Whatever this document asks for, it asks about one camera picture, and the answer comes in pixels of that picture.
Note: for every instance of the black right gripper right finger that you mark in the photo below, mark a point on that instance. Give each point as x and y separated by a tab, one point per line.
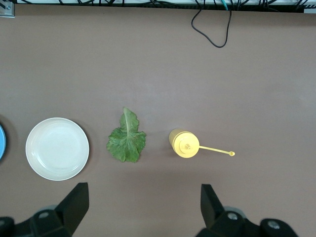
212	209

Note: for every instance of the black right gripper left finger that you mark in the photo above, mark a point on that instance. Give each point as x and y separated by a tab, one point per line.
71	209

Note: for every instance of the yellow mustard squeeze bottle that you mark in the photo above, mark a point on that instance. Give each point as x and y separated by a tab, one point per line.
184	144

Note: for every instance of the green lettuce leaf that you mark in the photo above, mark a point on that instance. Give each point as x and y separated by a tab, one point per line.
127	145

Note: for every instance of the beige round plate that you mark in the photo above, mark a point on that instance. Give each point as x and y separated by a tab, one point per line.
57	148

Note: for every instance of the blue round plate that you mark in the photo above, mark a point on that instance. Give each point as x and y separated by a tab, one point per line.
2	140

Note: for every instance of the metal table edge bracket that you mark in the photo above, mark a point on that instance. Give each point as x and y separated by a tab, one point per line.
7	10

